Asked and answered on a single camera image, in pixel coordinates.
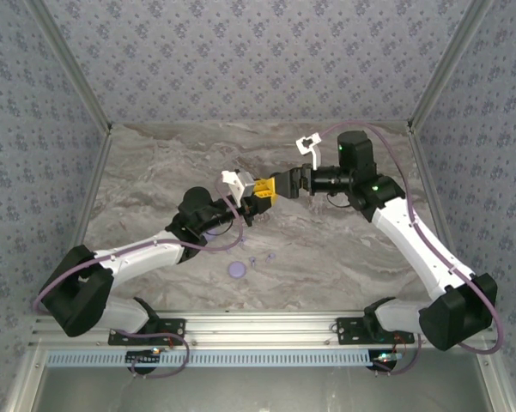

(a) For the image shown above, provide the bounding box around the small black circuit board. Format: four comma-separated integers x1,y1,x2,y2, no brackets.
125,349,162,367
368,350,403,371

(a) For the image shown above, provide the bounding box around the slotted pale cable duct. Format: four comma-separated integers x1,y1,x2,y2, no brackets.
46,349,375,368

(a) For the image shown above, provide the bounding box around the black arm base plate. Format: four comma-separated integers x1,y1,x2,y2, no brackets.
335,317,416,346
107,318,186,347

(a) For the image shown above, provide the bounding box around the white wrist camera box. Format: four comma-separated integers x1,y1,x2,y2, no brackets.
221,170,258,203
295,135,324,170

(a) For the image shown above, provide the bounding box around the aluminium frame post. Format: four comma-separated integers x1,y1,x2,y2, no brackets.
406,0,495,135
474,347,516,412
3,347,48,412
25,0,113,135

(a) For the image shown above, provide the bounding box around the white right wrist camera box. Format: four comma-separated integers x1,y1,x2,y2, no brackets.
295,135,324,170

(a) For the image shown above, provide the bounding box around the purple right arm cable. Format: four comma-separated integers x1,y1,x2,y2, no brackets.
319,121,507,378

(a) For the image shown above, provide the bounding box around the aluminium lower frame post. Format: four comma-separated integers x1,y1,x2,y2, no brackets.
3,347,48,412
474,347,516,412

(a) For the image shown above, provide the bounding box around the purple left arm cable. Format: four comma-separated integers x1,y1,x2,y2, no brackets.
32,178,191,379

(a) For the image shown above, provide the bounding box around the aluminium table side rail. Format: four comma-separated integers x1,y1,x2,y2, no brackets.
68,128,114,258
407,128,461,276

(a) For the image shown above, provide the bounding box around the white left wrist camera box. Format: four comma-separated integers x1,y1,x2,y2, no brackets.
221,170,258,203

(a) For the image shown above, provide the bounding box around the aluminium mounting rail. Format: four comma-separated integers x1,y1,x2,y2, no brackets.
29,312,498,348

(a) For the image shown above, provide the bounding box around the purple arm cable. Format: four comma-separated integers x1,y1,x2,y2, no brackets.
319,121,507,378
32,178,191,379

